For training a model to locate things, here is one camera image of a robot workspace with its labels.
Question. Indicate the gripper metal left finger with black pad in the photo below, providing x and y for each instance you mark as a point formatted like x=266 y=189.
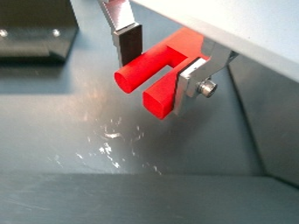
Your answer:
x=125 y=30

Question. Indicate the gripper metal right finger with screw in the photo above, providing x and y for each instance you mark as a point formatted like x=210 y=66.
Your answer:
x=194 y=79

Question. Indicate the red square-circle peg object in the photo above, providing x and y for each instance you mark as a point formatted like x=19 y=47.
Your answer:
x=175 y=52

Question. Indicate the black curved regrasp stand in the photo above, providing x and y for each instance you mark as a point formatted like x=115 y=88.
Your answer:
x=37 y=30

